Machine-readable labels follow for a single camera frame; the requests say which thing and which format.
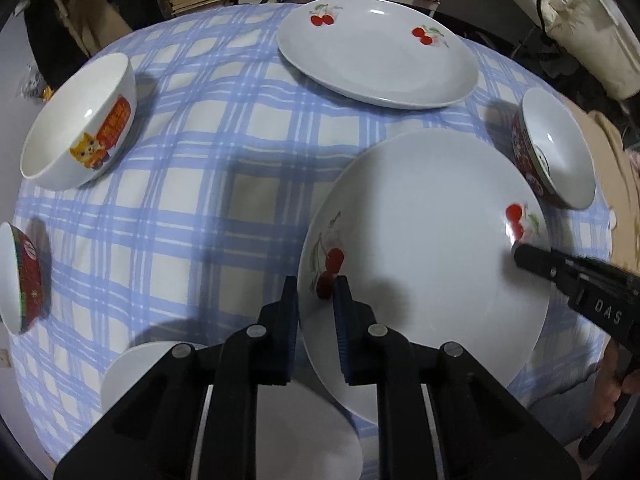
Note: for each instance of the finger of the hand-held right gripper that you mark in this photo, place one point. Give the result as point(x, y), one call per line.
point(535, 260)

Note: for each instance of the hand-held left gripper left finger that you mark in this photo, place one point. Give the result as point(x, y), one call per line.
point(292, 325)

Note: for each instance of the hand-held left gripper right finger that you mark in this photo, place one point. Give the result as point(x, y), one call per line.
point(342, 332)

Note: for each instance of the large white cherry plate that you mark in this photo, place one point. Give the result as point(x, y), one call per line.
point(425, 260)

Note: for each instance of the red floral bowl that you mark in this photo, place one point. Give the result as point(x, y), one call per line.
point(555, 145)

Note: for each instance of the oval white cherry plate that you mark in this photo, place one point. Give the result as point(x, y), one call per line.
point(375, 55)

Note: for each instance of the white cat print bowl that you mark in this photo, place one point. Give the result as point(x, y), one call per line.
point(75, 120)

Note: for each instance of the person's right hand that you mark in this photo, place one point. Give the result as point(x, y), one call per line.
point(607, 385)

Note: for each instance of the plain white plate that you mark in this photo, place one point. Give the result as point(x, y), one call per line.
point(300, 425)

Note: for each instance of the beige cloth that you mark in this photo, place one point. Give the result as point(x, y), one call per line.
point(620, 185)

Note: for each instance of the blue checkered tablecloth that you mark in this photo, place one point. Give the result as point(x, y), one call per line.
point(200, 210)

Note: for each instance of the white puffy jacket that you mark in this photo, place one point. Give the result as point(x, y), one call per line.
point(590, 20)

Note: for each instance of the red and green bowl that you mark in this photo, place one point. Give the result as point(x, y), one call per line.
point(30, 285)

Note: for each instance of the colourful snack packet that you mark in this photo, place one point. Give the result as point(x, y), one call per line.
point(35, 85)

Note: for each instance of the black garment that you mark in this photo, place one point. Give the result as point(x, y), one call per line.
point(55, 40)

